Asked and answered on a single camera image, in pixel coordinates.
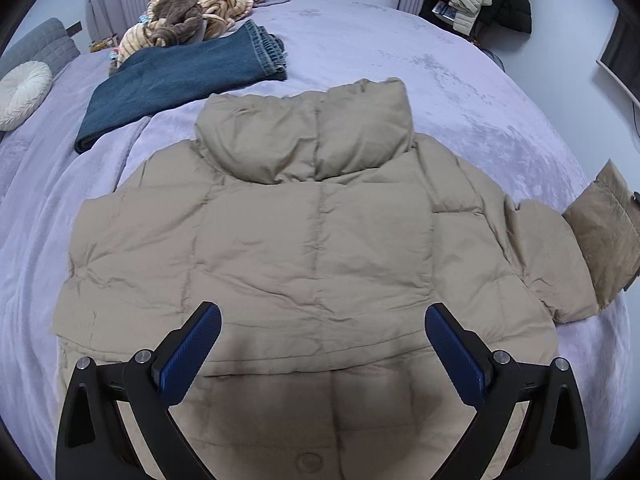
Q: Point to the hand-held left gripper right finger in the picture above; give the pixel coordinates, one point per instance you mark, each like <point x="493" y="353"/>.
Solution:
<point x="457" y="355"/>

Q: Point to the colourful small packets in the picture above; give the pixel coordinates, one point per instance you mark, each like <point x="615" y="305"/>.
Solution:
<point x="105" y="46"/>

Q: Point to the blue denim jeans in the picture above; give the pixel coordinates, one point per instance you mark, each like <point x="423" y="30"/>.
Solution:
<point x="175" y="80"/>

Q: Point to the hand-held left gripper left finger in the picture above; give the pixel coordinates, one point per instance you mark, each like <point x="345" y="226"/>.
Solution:
<point x="192" y="350"/>

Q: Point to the beige puffer jacket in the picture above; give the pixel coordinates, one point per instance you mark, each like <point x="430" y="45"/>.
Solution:
<point x="310" y="240"/>

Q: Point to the grey quilted headboard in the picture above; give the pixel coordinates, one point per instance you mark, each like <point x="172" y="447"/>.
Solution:
<point x="45" y="42"/>

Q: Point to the black flat screen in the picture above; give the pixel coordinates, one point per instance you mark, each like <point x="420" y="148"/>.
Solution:
<point x="622" y="50"/>

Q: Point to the white round pleated pillow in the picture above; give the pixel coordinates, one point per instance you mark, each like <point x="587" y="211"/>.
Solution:
<point x="22" y="92"/>

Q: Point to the lavender plush blanket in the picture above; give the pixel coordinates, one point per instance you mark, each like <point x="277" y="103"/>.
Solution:
<point x="450" y="85"/>

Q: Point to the black wall switch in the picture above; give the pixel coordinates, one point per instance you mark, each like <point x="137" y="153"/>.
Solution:
<point x="72" y="27"/>

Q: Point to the brown knitted cloth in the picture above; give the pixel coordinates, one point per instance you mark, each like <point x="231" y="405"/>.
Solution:
<point x="175" y="10"/>

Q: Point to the beige striped fleece cloth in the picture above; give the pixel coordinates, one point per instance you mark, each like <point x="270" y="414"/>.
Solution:
<point x="225" y="0"/>

